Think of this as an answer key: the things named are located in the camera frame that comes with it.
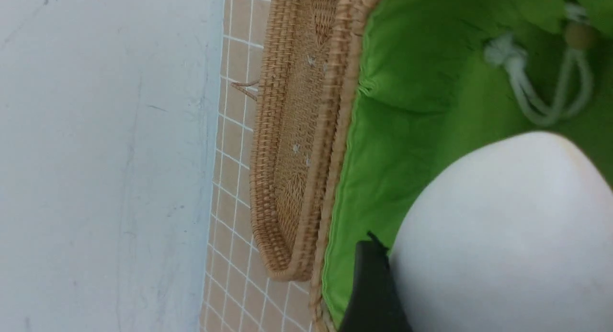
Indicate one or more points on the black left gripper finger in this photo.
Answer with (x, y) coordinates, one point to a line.
(374, 305)

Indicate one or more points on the white toy radish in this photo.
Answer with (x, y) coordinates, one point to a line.
(513, 237)

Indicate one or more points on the beige checkered tablecloth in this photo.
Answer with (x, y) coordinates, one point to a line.
(238, 294)

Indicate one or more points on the woven rattan basket lid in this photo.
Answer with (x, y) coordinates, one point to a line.
(296, 119)

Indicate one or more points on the woven rattan basket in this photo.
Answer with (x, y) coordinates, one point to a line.
(417, 95)

